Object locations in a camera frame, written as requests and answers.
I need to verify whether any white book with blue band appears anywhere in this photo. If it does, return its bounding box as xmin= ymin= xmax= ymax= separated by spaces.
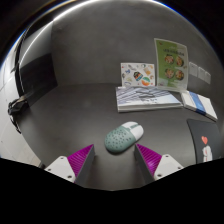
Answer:
xmin=180 ymin=90 xmax=219 ymax=122

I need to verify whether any white sticker sheet card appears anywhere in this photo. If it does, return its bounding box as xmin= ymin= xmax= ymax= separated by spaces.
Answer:
xmin=120 ymin=62 xmax=156 ymax=88

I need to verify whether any white wall socket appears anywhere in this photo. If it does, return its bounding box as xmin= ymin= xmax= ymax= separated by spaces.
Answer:
xmin=204 ymin=70 xmax=212 ymax=85
xmin=188 ymin=61 xmax=199 ymax=78
xmin=198 ymin=66 xmax=206 ymax=81

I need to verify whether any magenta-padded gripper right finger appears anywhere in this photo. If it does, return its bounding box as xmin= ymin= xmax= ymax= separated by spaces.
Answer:
xmin=133 ymin=143 xmax=185 ymax=186

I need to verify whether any grey striped book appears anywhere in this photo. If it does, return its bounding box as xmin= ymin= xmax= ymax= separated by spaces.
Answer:
xmin=115 ymin=85 xmax=184 ymax=113

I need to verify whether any black cable bundle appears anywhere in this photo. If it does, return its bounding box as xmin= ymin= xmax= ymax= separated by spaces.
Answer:
xmin=7 ymin=93 xmax=34 ymax=134

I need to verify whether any black mouse pad with heart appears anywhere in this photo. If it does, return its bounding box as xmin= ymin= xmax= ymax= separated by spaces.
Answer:
xmin=186 ymin=118 xmax=224 ymax=164

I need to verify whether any teal and white perforated mouse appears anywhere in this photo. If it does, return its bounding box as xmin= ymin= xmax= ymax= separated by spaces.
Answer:
xmin=104 ymin=121 xmax=145 ymax=155

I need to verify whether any green food poster stand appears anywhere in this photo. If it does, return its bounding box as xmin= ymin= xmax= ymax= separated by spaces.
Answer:
xmin=153 ymin=37 xmax=189 ymax=93

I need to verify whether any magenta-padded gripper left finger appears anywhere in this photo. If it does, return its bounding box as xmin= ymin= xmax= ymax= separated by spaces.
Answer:
xmin=44 ymin=143 xmax=96 ymax=187

